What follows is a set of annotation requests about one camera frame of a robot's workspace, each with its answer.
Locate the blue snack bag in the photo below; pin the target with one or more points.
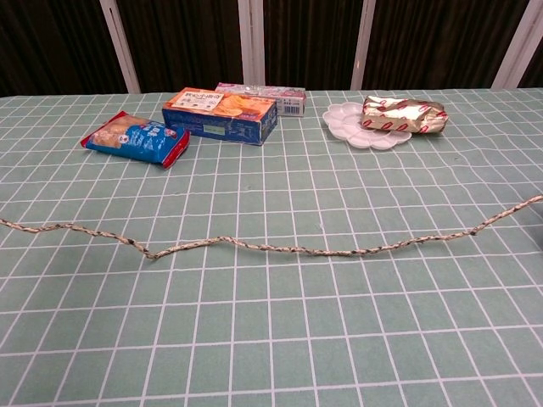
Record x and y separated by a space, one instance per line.
136 140

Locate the pink white long box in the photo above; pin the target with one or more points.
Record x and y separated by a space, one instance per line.
288 99

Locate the white flower-shaped palette plate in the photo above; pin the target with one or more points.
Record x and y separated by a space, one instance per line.
348 125

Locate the white frame post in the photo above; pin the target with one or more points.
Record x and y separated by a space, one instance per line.
517 46
362 42
251 42
121 46

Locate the gold foil package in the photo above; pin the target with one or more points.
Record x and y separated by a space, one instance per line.
403 113

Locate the orange cookie box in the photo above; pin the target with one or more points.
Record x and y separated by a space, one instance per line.
220 116

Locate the green checked tablecloth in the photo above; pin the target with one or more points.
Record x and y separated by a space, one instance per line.
271 318

